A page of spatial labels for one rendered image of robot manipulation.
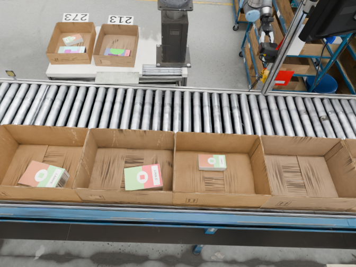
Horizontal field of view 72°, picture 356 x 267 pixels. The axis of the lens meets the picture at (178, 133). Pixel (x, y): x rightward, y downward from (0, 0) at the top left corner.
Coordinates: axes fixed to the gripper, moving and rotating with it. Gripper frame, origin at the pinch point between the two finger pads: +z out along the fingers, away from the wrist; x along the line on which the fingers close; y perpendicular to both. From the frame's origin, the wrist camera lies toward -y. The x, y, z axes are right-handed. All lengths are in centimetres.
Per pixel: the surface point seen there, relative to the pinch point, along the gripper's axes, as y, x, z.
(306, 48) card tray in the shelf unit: 22.2, -41.7, -7.1
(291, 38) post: -32.5, 0.6, 12.6
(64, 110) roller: -4, 133, 50
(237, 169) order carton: -40, 34, 84
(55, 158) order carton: -37, 123, 79
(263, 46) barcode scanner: -22.6, 12.1, 13.1
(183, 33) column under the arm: -3, 59, -3
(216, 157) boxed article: -41, 44, 78
